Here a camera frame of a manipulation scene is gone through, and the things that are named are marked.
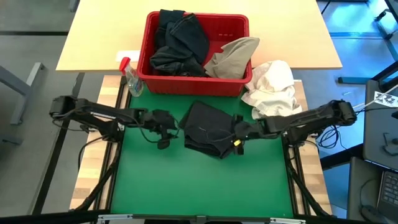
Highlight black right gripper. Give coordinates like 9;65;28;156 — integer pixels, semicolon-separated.
231;113;266;156

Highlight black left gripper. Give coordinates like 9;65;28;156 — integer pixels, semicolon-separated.
143;108;183;138

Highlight black shorts with logo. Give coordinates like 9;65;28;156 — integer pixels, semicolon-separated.
179;100;243;160

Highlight khaki shorts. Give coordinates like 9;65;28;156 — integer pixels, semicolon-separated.
203;36;261;80

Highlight red plastic bin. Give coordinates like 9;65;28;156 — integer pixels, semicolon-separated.
136;11;254;98

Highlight cream white garment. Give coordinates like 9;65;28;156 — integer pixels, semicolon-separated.
240;59;303;120

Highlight black garment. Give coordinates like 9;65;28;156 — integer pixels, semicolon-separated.
149;9;208;78

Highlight spray bottle red trigger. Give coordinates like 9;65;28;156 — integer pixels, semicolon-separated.
119;56;145;98

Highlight green table mat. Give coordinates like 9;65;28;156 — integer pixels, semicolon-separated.
110;88;295;218

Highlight white paper label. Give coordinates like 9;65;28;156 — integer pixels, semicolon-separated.
115;50;142;63

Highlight light wooden table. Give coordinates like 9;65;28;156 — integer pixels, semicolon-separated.
55;0;343;73

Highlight dark grey desk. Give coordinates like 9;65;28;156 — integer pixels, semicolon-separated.
346;156;398;224
362;78;398;171

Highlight white tag black pattern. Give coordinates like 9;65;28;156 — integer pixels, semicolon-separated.
373;90;398;108

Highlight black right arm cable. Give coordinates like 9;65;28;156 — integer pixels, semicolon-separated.
316;123;345;151

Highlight silver camera bracket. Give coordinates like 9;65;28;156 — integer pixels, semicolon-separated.
96;213;308;224

